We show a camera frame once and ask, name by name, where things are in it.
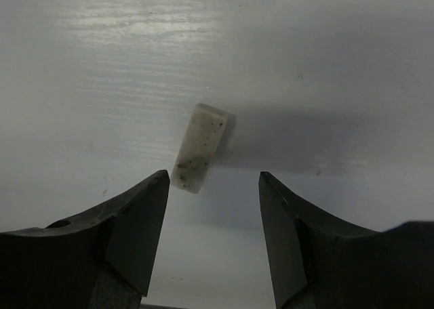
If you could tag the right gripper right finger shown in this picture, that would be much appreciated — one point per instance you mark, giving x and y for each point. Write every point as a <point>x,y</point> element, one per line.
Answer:
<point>317,260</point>

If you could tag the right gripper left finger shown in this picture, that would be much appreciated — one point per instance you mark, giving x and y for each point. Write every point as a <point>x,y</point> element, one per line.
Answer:
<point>102,257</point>

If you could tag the grey white eraser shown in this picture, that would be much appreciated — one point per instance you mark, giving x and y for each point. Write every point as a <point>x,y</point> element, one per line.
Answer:
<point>200,142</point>

